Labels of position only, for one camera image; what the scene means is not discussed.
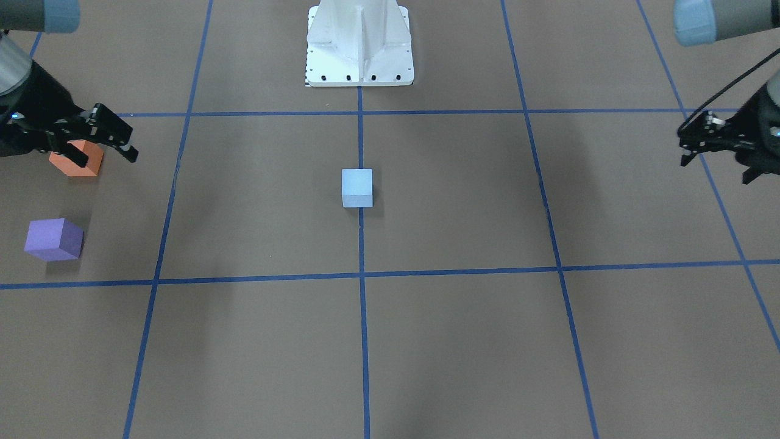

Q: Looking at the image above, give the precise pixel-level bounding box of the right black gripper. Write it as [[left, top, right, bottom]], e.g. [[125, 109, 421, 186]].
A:
[[1, 61, 89, 168]]

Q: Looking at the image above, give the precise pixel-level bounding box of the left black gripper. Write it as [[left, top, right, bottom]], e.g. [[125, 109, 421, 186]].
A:
[[735, 85, 779, 185]]

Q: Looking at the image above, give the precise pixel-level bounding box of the light blue foam block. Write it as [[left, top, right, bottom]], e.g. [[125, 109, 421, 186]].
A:
[[341, 168, 374, 209]]

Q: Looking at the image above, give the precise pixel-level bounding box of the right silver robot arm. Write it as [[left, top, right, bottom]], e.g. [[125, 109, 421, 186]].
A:
[[2, 1, 88, 168]]

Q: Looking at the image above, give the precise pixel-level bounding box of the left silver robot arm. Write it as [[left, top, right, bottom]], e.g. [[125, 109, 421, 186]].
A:
[[673, 1, 779, 185]]

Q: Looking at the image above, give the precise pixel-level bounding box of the orange foam block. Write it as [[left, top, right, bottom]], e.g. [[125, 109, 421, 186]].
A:
[[49, 140, 105, 178]]

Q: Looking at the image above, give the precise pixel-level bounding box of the purple foam block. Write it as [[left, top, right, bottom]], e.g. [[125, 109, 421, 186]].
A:
[[23, 218, 84, 262]]

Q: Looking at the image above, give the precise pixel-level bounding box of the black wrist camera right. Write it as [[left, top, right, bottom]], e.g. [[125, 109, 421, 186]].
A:
[[80, 103, 139, 162]]

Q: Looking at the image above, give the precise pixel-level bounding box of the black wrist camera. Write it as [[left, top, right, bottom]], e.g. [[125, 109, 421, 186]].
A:
[[80, 103, 139, 162], [676, 110, 757, 166]]

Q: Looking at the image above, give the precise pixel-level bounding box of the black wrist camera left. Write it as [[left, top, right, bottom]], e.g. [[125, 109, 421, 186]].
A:
[[676, 110, 757, 166]]

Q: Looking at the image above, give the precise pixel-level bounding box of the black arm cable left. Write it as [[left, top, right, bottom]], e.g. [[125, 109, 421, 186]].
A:
[[678, 49, 780, 138]]

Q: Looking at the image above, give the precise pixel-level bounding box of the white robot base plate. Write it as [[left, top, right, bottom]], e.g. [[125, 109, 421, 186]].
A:
[[305, 1, 415, 87]]

